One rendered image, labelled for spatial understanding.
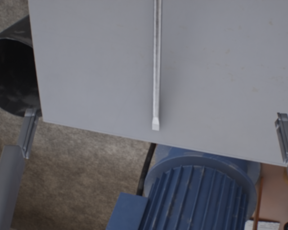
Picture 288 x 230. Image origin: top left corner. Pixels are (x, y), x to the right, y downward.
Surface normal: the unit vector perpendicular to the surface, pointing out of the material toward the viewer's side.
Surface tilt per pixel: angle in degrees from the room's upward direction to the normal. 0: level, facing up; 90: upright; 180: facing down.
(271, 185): 0
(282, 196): 0
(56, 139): 0
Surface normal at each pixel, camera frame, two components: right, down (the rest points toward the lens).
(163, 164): -0.26, 0.61
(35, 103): -0.20, -0.70
